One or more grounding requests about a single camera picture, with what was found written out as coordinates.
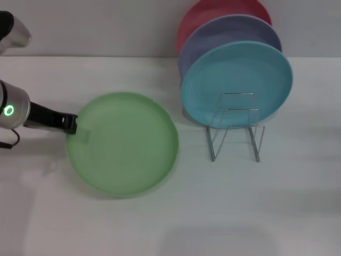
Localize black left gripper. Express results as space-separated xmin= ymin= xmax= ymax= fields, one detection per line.
xmin=23 ymin=102 xmax=92 ymax=142

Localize green round plate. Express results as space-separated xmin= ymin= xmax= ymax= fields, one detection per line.
xmin=66 ymin=92 xmax=180 ymax=198

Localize light blue round plate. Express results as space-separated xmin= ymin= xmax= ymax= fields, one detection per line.
xmin=181 ymin=40 xmax=294 ymax=130

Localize red round plate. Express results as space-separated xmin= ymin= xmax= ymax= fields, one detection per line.
xmin=177 ymin=0 xmax=273 ymax=58

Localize purple round plate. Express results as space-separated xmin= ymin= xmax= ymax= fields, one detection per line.
xmin=178 ymin=14 xmax=282 ymax=81

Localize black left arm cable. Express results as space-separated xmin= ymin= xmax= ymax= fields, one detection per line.
xmin=0 ymin=129 xmax=21 ymax=149

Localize chrome wire plate rack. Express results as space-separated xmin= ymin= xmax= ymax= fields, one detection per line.
xmin=206 ymin=92 xmax=266 ymax=163

